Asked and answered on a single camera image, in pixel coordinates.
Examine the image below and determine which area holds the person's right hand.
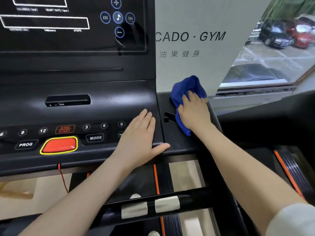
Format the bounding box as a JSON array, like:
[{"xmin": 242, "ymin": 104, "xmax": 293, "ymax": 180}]
[{"xmin": 177, "ymin": 90, "xmax": 212, "ymax": 131}]

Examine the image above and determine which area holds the person's left hand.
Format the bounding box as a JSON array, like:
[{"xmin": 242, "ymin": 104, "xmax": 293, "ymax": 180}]
[{"xmin": 114, "ymin": 108, "xmax": 171, "ymax": 170}]

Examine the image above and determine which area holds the blue cleaning cloth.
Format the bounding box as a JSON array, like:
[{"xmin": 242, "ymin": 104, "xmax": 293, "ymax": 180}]
[{"xmin": 170, "ymin": 75, "xmax": 208, "ymax": 137}]

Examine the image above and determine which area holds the person's left forearm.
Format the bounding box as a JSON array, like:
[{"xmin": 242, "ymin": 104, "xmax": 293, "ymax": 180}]
[{"xmin": 23, "ymin": 155, "xmax": 139, "ymax": 236}]

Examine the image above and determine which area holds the person's right forearm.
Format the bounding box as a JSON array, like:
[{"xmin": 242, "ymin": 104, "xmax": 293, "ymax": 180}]
[{"xmin": 196, "ymin": 122, "xmax": 307, "ymax": 234}]

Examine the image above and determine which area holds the treadmill deck with orange stripes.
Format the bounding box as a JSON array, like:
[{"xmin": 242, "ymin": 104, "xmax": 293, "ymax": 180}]
[{"xmin": 68, "ymin": 158, "xmax": 223, "ymax": 236}]

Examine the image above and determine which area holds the silver pulse sensor pad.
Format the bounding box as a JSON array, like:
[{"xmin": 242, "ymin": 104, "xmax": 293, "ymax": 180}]
[
  {"xmin": 154, "ymin": 196, "xmax": 181, "ymax": 214},
  {"xmin": 121, "ymin": 201, "xmax": 148, "ymax": 219}
]

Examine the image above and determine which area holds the white window sill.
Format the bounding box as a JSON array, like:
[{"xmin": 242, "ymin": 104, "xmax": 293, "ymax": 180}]
[{"xmin": 209, "ymin": 85, "xmax": 297, "ymax": 112}]

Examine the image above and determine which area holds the dark grey parked car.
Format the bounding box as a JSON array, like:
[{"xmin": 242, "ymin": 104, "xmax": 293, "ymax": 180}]
[{"xmin": 221, "ymin": 63, "xmax": 291, "ymax": 84}]

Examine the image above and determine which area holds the black treadmill console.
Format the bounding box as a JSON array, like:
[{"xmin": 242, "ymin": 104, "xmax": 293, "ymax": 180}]
[{"xmin": 0, "ymin": 0, "xmax": 223, "ymax": 178}]

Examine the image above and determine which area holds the neighbouring black treadmill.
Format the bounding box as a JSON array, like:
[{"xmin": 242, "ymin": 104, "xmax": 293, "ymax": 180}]
[{"xmin": 216, "ymin": 89, "xmax": 315, "ymax": 203}]

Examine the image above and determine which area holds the white window poster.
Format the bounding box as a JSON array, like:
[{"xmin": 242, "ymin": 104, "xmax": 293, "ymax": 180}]
[{"xmin": 155, "ymin": 0, "xmax": 274, "ymax": 97}]

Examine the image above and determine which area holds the red emergency stop button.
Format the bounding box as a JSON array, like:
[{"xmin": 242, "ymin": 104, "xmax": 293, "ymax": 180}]
[{"xmin": 40, "ymin": 136, "xmax": 79, "ymax": 155}]

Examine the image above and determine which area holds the black parked car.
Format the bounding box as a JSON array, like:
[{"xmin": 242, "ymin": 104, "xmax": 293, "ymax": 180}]
[{"xmin": 258, "ymin": 21, "xmax": 295, "ymax": 49}]

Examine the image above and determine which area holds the red parked car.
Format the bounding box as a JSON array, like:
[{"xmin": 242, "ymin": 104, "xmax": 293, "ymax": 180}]
[{"xmin": 286, "ymin": 18, "xmax": 315, "ymax": 49}]

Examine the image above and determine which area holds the black treadmill display screen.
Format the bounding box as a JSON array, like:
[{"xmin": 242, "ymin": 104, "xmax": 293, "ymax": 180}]
[{"xmin": 0, "ymin": 0, "xmax": 148, "ymax": 56}]

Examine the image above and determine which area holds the white sleeve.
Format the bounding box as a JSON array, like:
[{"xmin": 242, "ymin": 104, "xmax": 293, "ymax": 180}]
[{"xmin": 265, "ymin": 203, "xmax": 315, "ymax": 236}]

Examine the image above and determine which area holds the black treadmill handlebar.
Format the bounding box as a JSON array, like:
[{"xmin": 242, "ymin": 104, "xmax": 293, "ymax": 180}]
[{"xmin": 0, "ymin": 186, "xmax": 238, "ymax": 236}]

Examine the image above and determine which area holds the red safety cord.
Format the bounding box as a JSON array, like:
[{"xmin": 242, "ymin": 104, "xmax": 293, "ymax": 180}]
[{"xmin": 58, "ymin": 164, "xmax": 69, "ymax": 194}]

